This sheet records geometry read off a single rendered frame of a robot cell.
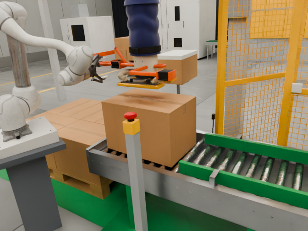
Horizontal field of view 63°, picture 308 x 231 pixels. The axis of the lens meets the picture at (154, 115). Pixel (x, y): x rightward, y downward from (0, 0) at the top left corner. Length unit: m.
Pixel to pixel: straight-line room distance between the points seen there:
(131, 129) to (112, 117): 0.58
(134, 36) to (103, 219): 1.46
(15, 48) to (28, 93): 0.31
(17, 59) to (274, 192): 1.78
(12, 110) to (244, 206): 1.52
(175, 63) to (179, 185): 2.23
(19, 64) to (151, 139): 1.03
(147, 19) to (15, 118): 1.08
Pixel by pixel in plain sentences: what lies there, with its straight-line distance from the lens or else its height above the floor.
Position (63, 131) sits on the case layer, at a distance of 2.59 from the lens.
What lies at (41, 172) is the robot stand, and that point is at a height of 0.53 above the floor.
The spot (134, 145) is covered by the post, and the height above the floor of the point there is 0.87.
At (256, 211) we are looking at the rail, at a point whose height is 0.54.
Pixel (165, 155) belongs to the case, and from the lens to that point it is 1.75.
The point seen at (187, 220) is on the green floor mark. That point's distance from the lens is 2.19.
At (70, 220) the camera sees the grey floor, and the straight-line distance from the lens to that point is 2.35.
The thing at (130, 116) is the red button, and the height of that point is 1.03.
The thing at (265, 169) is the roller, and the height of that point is 0.55.
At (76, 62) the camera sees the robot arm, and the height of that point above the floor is 1.30.
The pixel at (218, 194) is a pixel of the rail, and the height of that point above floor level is 0.57.
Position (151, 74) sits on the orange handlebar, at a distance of 1.51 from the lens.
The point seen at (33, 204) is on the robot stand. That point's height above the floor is 0.30.
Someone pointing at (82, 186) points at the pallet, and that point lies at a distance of 2.66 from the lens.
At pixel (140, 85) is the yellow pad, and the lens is 1.74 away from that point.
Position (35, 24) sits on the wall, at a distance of 13.09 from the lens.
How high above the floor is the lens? 1.51
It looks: 21 degrees down
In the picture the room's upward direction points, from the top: 4 degrees counter-clockwise
